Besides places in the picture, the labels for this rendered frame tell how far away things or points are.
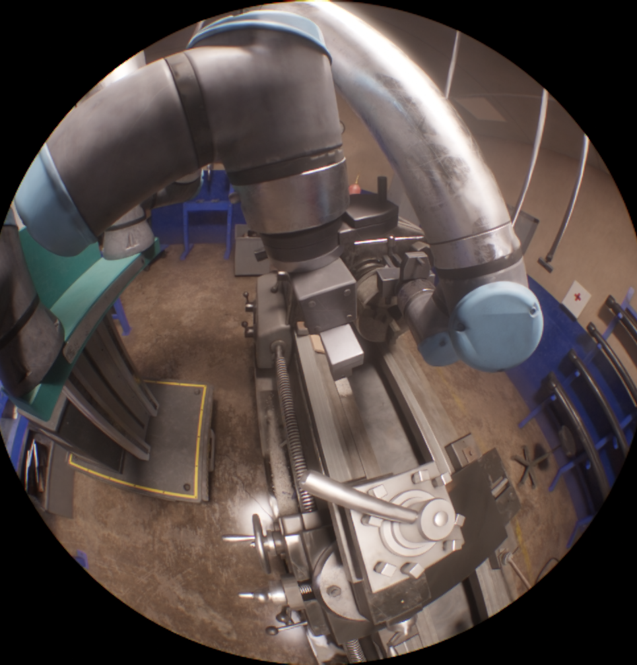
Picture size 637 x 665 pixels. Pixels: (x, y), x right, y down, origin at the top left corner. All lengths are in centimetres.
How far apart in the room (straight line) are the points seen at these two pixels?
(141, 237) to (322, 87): 66
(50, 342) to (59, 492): 151
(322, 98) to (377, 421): 88
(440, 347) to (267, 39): 38
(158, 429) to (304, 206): 126
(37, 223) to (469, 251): 27
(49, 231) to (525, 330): 31
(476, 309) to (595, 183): 380
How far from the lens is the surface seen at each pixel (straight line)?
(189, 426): 126
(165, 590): 167
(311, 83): 15
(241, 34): 16
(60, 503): 191
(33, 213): 15
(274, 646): 172
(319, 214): 16
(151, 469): 126
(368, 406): 89
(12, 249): 45
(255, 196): 16
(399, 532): 33
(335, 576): 51
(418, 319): 38
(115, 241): 74
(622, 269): 354
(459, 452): 83
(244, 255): 281
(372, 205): 21
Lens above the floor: 143
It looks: 40 degrees down
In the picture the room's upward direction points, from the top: 16 degrees clockwise
